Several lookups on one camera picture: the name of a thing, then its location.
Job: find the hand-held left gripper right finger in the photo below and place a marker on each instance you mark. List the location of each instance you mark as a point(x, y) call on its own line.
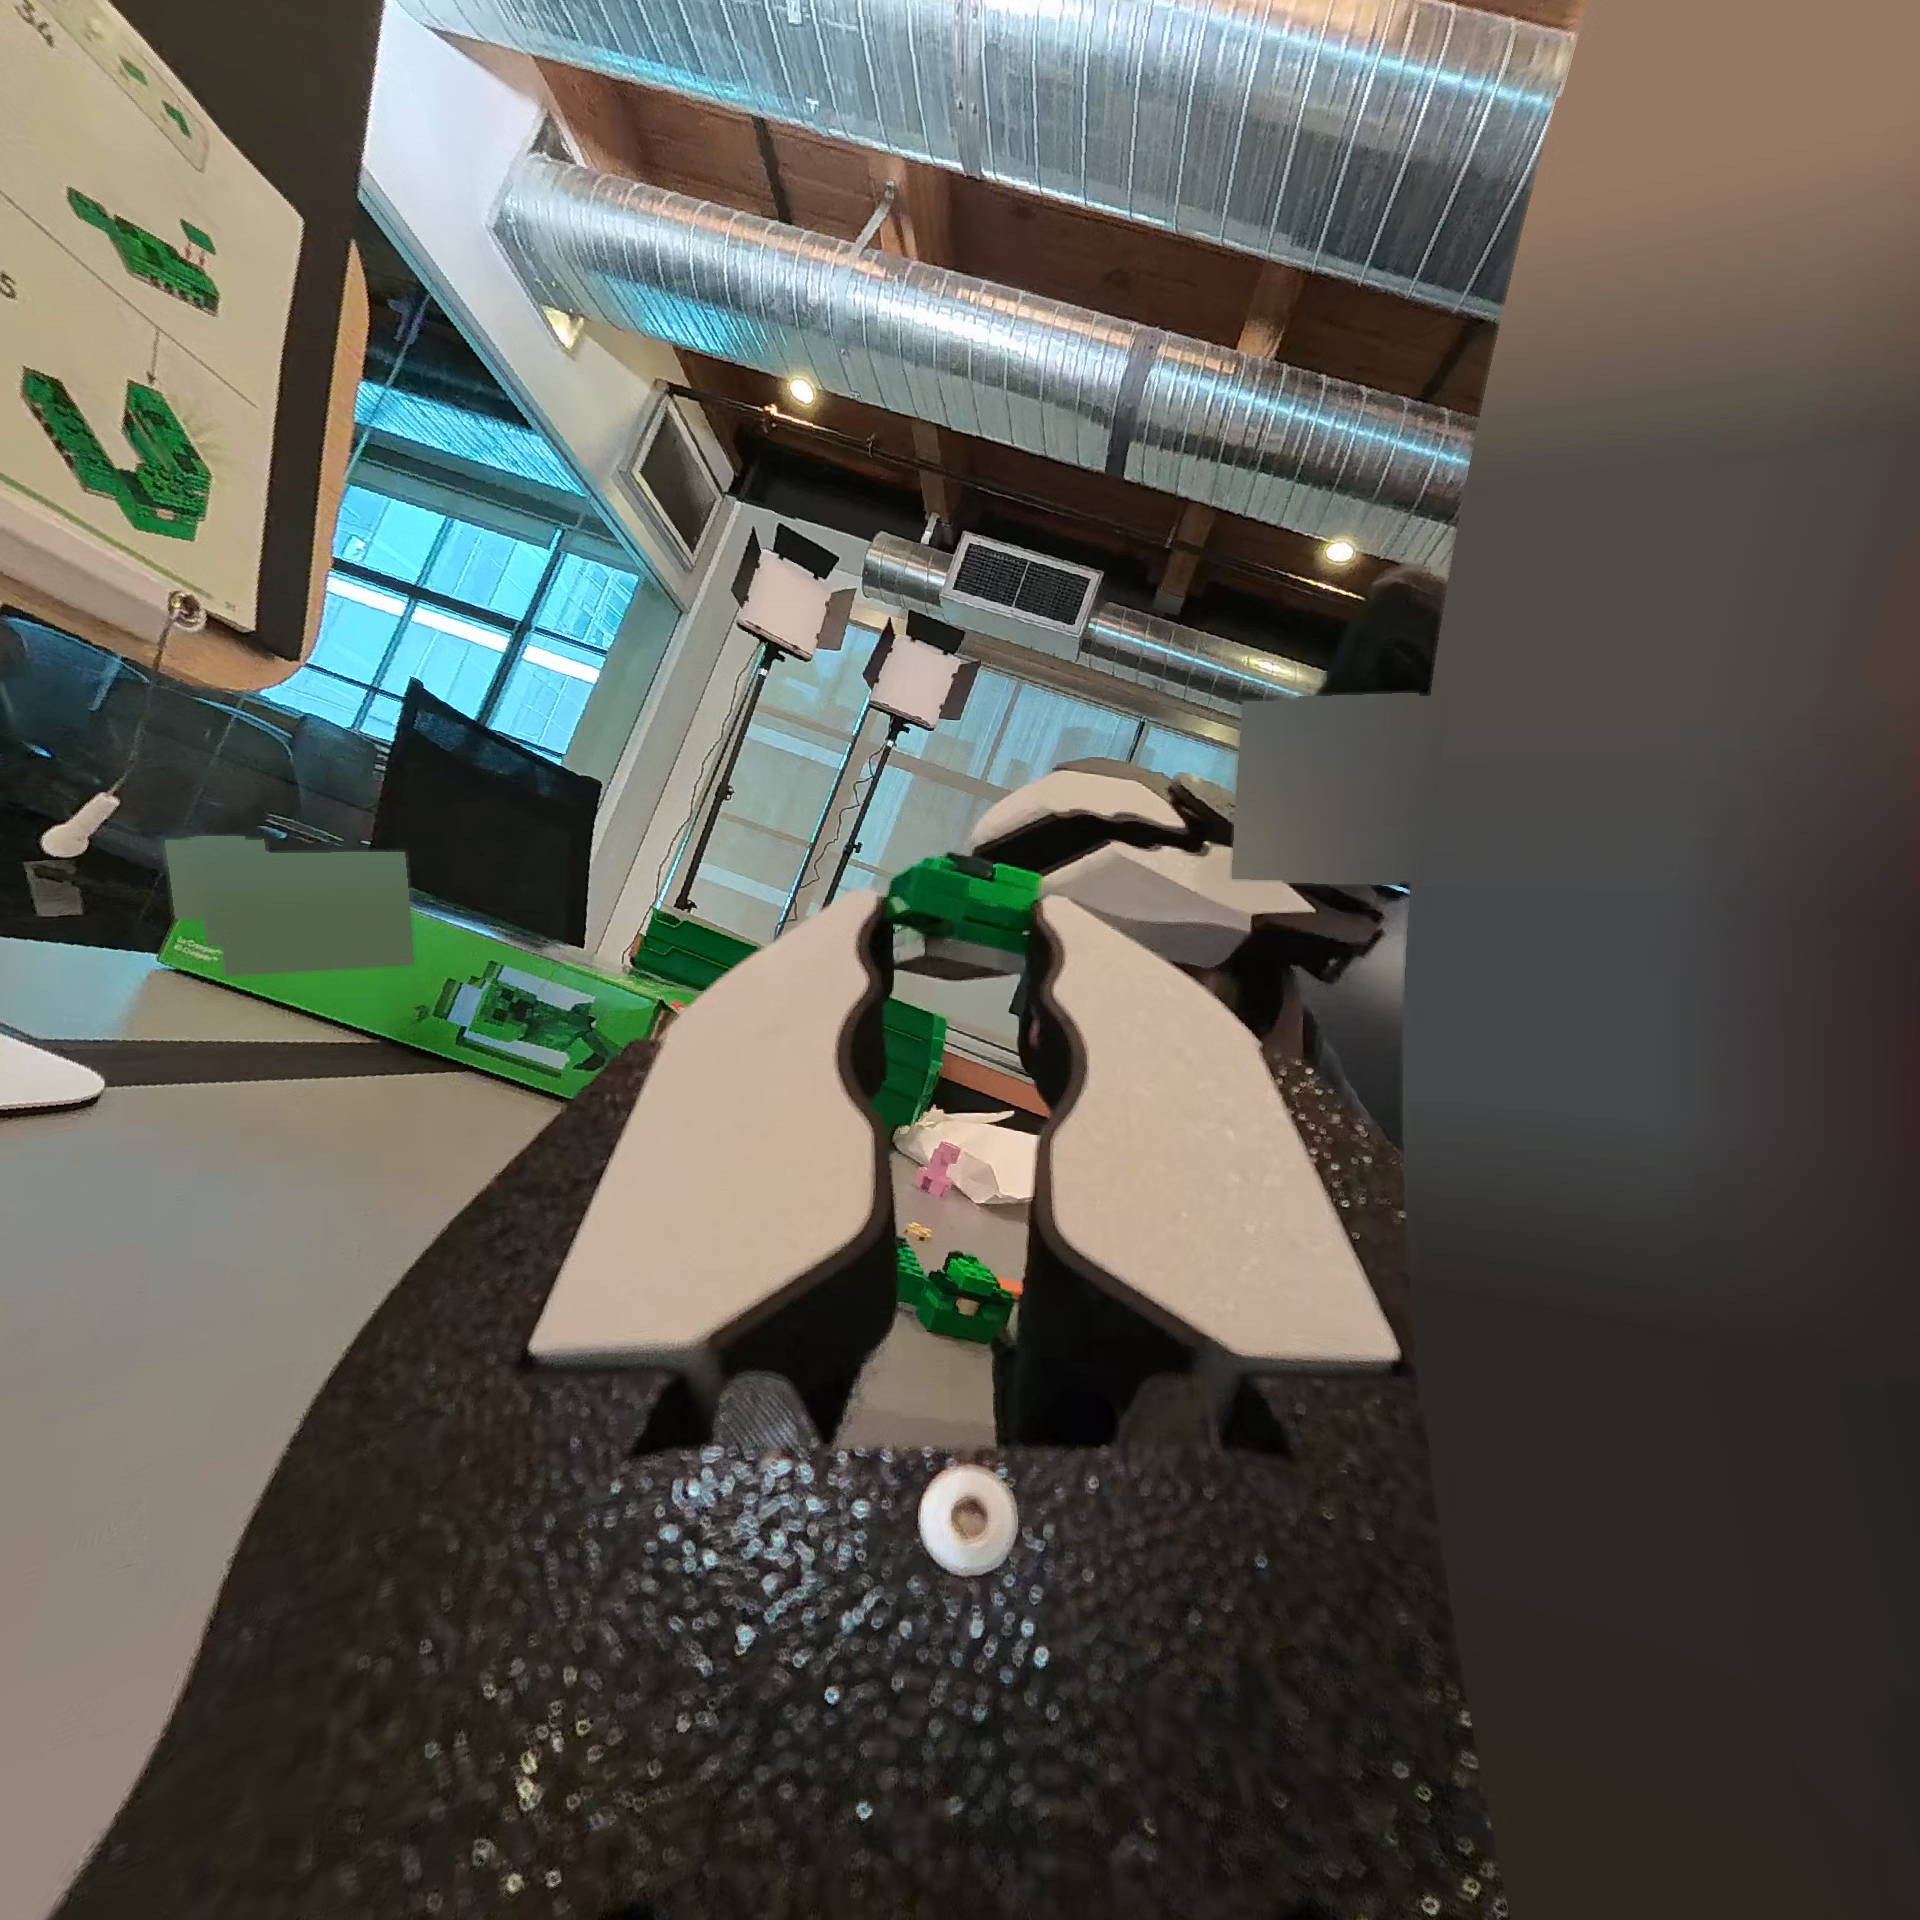
point(1201, 1186)

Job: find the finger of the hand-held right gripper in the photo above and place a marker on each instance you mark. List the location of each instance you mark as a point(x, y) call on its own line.
point(1171, 901)
point(1080, 796)

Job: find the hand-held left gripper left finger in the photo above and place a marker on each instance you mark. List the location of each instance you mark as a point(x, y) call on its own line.
point(735, 1171)

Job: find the green and grey brick assembly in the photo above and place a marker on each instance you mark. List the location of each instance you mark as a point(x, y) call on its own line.
point(960, 901)

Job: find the grey desk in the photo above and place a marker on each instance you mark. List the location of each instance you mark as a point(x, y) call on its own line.
point(224, 1276)

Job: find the small studio light on stand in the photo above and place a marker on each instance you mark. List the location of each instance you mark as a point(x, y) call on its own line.
point(916, 676)

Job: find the pink brick piece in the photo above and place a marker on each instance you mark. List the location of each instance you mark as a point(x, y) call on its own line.
point(940, 1171)

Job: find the white plastic bag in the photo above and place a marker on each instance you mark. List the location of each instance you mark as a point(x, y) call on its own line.
point(991, 1163)

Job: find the small green brick assembly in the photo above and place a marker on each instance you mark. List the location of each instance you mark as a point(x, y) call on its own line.
point(960, 1299)

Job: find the green toy box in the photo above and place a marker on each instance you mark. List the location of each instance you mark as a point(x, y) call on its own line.
point(451, 998)

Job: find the large studio light on stand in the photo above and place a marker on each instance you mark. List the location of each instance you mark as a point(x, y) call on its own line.
point(792, 594)

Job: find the white stand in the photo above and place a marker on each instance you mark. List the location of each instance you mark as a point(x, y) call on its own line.
point(36, 1072)

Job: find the brick instruction booklet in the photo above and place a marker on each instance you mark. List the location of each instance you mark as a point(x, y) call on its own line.
point(120, 347)

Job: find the thin silver ventilation duct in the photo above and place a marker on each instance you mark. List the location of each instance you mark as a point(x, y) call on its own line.
point(1185, 638)

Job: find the white duct vent grille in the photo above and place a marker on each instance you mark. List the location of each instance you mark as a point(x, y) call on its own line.
point(1023, 579)

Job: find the medium silver ventilation duct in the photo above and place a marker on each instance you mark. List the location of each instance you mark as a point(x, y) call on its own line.
point(930, 317)

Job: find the white wall vent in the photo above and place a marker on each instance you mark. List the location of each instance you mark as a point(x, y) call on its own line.
point(669, 482)

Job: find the largest silver ventilation duct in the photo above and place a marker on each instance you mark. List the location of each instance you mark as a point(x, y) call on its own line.
point(1050, 120)

